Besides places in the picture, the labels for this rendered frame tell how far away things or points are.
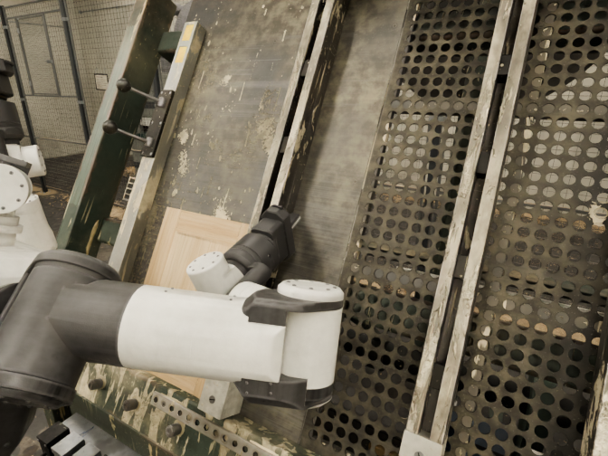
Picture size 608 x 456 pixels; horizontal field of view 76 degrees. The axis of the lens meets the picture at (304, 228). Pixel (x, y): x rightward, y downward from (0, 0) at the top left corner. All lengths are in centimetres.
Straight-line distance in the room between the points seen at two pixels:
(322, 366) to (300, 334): 4
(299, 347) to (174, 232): 70
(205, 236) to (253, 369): 63
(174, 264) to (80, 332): 62
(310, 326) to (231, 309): 9
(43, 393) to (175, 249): 65
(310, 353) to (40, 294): 29
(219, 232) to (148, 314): 57
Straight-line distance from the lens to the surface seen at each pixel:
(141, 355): 44
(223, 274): 65
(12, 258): 61
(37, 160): 99
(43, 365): 47
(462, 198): 73
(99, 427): 122
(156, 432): 104
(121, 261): 116
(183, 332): 42
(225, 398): 88
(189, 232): 104
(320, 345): 44
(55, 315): 48
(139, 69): 146
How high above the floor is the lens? 156
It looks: 21 degrees down
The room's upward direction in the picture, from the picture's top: straight up
